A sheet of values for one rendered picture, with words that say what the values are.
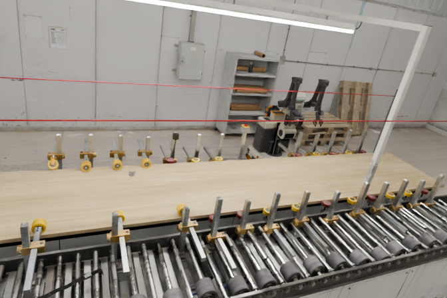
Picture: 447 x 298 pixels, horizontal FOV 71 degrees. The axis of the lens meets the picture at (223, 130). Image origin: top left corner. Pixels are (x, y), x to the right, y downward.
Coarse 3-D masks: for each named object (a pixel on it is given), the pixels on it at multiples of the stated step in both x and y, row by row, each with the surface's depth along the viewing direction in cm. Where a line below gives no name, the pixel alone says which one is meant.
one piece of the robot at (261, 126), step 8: (256, 128) 502; (264, 128) 482; (272, 128) 486; (256, 136) 502; (264, 136) 486; (272, 136) 492; (256, 144) 502; (264, 144) 493; (272, 144) 497; (288, 144) 512; (272, 152) 500; (280, 152) 508
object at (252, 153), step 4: (248, 148) 520; (252, 148) 510; (248, 152) 523; (252, 152) 507; (256, 152) 499; (260, 152) 499; (264, 152) 501; (284, 152) 513; (248, 156) 519; (252, 156) 506; (256, 156) 495; (260, 156) 488; (264, 156) 488; (268, 156) 490; (272, 156) 492; (276, 156) 494; (280, 156) 497; (284, 156) 499
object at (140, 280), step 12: (300, 228) 270; (336, 228) 274; (348, 228) 276; (396, 228) 288; (312, 240) 256; (324, 240) 258; (348, 240) 261; (360, 240) 264; (324, 252) 244; (72, 264) 198; (84, 264) 199; (168, 264) 210; (348, 264) 236; (12, 276) 184; (48, 276) 187; (72, 276) 190; (108, 276) 194; (156, 276) 199; (252, 276) 212; (12, 288) 177; (48, 288) 180; (84, 288) 184; (108, 288) 186; (144, 288) 190; (156, 288) 192
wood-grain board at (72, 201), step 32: (256, 160) 334; (288, 160) 346; (320, 160) 358; (352, 160) 372; (384, 160) 388; (0, 192) 225; (32, 192) 230; (64, 192) 236; (96, 192) 242; (128, 192) 248; (160, 192) 255; (192, 192) 262; (224, 192) 269; (256, 192) 277; (288, 192) 285; (320, 192) 294; (352, 192) 303; (0, 224) 198; (64, 224) 206; (96, 224) 211; (128, 224) 216
